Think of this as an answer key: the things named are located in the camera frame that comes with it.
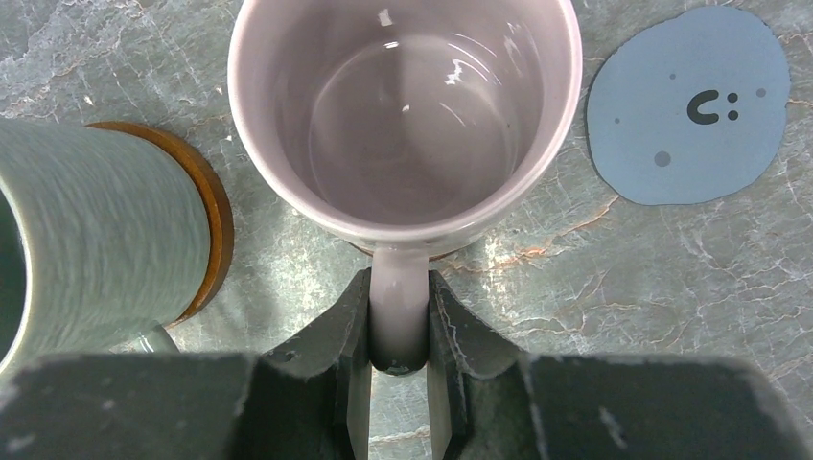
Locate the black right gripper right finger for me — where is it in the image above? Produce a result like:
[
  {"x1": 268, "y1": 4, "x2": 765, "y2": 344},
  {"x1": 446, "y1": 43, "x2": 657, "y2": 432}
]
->
[{"x1": 427, "y1": 271, "x2": 811, "y2": 459}]

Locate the green mug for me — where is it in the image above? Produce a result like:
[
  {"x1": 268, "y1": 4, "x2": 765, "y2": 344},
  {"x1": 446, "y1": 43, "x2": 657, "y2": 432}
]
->
[{"x1": 1, "y1": 119, "x2": 211, "y2": 379}]

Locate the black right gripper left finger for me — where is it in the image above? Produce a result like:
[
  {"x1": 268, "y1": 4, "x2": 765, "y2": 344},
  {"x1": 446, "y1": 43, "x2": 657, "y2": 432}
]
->
[{"x1": 1, "y1": 270, "x2": 371, "y2": 459}]

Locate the wooden coaster five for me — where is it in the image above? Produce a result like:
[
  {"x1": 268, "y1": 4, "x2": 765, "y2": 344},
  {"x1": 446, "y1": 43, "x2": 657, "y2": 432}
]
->
[{"x1": 89, "y1": 121, "x2": 235, "y2": 326}]

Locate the dark walnut coaster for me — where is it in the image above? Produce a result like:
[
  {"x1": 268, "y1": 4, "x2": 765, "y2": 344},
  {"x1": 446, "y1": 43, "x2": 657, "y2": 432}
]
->
[{"x1": 348, "y1": 242, "x2": 461, "y2": 262}]

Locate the lilac mug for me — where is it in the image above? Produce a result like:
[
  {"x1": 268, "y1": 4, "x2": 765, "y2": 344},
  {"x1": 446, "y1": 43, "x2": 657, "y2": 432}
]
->
[{"x1": 227, "y1": 1, "x2": 582, "y2": 376}]

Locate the blue round coaster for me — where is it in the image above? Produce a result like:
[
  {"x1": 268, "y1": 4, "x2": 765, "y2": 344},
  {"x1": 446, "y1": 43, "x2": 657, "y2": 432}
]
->
[{"x1": 586, "y1": 6, "x2": 791, "y2": 205}]

